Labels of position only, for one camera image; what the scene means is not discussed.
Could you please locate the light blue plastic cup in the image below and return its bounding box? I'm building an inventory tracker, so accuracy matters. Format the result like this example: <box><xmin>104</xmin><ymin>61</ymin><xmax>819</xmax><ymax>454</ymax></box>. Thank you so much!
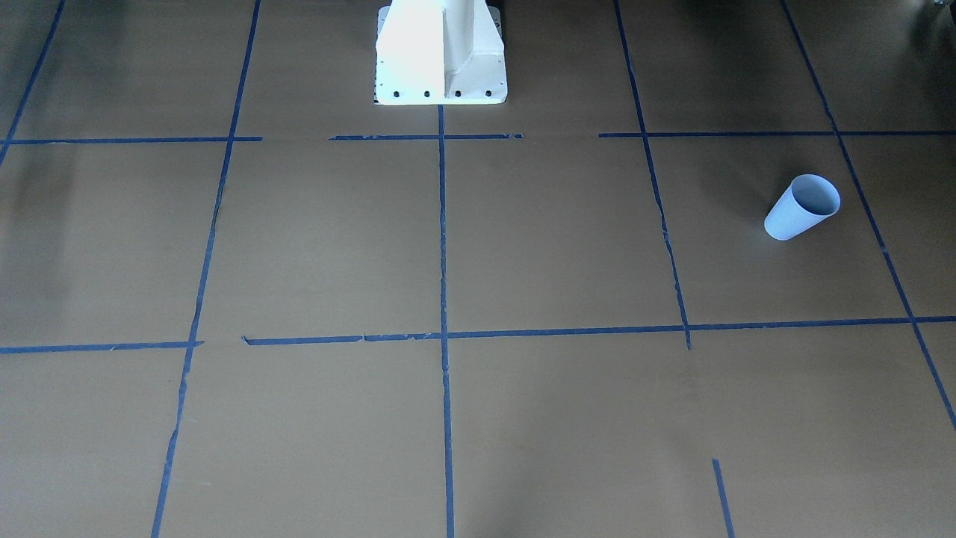
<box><xmin>763</xmin><ymin>174</ymin><xmax>841</xmax><ymax>241</ymax></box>

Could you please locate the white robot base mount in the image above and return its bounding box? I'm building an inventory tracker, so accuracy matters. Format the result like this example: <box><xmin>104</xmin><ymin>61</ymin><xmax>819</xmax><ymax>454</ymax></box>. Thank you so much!
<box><xmin>373</xmin><ymin>1</ymin><xmax>509</xmax><ymax>106</ymax></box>

